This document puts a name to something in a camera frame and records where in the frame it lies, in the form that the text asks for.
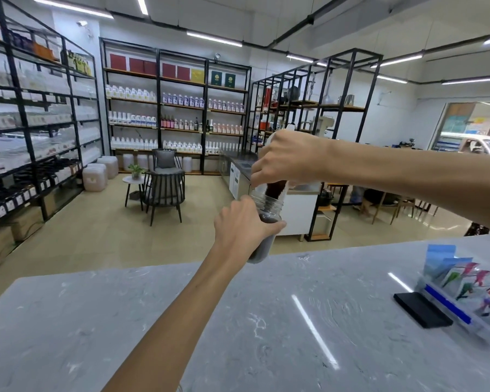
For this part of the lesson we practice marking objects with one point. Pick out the rows of black labelled packets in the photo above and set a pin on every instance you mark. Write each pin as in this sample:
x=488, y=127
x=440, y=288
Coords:
x=20, y=191

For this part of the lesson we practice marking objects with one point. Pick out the rows of white bottles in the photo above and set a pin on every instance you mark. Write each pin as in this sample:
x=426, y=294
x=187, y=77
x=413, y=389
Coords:
x=130, y=118

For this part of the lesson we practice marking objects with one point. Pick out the white cabinet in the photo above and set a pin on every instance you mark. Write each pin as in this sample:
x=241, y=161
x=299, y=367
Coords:
x=298, y=212

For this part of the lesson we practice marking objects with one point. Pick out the person's left hand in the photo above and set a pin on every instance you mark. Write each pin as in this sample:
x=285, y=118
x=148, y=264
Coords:
x=237, y=228

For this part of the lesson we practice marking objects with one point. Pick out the open black metal rack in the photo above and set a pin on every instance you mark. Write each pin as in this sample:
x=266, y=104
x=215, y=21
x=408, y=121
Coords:
x=339, y=110

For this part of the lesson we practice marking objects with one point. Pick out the clear plastic organizer box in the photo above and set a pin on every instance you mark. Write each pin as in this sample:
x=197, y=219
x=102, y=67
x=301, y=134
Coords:
x=461, y=312

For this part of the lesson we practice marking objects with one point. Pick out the clear plastic cup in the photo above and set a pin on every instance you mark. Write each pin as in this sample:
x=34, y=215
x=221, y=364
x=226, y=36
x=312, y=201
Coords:
x=267, y=208

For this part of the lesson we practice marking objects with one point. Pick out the orange boxes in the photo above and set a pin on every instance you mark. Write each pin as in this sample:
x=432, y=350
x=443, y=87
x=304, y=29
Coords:
x=45, y=52

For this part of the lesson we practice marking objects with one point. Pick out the person's right fingers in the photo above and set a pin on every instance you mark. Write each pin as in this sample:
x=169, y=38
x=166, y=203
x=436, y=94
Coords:
x=265, y=173

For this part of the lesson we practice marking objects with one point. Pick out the wooden chair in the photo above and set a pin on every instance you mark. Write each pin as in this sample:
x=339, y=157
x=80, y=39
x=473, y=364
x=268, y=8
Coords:
x=404, y=208

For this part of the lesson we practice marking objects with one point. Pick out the dark slatted chair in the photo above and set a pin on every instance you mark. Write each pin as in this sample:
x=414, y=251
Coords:
x=165, y=193

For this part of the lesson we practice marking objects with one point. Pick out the person's right hand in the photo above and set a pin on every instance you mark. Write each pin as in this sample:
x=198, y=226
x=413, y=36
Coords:
x=294, y=157

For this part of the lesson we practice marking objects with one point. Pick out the dark purple packets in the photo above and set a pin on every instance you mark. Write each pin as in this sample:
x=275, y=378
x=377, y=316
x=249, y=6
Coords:
x=21, y=40

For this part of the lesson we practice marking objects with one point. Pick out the green box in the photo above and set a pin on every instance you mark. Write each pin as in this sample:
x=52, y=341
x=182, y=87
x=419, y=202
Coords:
x=230, y=80
x=216, y=78

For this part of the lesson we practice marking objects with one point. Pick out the row of yellow green bottles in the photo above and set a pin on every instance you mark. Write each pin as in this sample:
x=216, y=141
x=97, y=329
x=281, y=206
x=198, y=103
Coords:
x=79, y=63

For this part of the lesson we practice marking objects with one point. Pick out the grey cushioned armchair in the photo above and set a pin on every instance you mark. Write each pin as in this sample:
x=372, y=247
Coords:
x=165, y=159

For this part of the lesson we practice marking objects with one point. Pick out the row of large white jugs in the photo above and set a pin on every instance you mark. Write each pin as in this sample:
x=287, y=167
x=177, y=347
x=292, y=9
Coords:
x=139, y=162

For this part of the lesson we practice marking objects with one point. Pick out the beige jerrycan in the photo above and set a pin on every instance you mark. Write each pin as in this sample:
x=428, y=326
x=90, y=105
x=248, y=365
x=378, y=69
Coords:
x=94, y=178
x=110, y=166

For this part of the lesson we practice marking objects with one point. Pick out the tall black metal shelf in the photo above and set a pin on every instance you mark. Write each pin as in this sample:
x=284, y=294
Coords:
x=28, y=130

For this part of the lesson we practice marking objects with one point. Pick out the person's left thumb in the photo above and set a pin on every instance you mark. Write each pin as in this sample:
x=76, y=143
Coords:
x=274, y=228

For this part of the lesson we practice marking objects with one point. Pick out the row of colourful packets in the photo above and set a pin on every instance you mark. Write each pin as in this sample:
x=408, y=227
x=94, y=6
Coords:
x=461, y=277

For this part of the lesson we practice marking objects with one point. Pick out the black flat slab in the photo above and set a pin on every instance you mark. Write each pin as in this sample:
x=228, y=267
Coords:
x=422, y=309

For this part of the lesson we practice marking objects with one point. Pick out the steel pitcher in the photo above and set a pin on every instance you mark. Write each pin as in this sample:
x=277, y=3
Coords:
x=349, y=100

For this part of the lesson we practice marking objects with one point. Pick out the white security camera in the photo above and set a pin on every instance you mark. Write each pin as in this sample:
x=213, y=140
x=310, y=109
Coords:
x=82, y=24

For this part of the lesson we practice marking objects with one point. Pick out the glass window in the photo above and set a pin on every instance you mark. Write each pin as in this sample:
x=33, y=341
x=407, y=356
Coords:
x=469, y=126

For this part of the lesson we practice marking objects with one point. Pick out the person's right forearm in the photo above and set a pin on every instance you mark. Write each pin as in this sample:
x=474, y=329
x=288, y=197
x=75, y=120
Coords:
x=412, y=179

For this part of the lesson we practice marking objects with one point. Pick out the yellow box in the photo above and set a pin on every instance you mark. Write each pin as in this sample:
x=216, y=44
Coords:
x=197, y=75

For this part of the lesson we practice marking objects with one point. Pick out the red box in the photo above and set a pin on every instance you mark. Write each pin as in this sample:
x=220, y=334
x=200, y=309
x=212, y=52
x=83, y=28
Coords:
x=136, y=65
x=118, y=62
x=183, y=73
x=150, y=68
x=168, y=70

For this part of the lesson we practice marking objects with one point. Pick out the stainless steel counter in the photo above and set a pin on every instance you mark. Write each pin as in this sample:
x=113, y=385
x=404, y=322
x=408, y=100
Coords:
x=239, y=175

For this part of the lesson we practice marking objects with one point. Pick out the person's left forearm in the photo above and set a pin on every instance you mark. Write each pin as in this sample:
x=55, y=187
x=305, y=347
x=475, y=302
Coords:
x=179, y=322

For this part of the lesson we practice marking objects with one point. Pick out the rows of pink label bottles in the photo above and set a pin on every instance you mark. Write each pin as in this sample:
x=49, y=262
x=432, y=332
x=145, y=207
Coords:
x=204, y=118

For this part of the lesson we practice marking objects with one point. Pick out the stacks of clear plastic containers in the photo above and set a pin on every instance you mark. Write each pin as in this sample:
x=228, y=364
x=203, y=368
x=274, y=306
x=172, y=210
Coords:
x=32, y=118

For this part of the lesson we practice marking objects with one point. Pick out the white car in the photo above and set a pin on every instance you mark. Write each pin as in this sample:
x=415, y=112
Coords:
x=477, y=144

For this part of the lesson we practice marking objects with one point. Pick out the dark security camera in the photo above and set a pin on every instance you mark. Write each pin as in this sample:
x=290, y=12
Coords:
x=217, y=57

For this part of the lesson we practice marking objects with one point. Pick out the wide black metal shelf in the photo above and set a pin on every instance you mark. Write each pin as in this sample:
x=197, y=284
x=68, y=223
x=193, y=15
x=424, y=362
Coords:
x=158, y=114

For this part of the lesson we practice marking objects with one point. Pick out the small potted plant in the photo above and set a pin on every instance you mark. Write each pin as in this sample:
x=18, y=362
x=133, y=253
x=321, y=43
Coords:
x=136, y=171

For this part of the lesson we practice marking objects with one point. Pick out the small round white table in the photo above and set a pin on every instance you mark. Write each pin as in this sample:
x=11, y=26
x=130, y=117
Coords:
x=132, y=181

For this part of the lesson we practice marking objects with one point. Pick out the black ceiling pipe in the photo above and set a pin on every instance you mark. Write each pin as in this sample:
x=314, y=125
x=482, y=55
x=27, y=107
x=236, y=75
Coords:
x=294, y=28

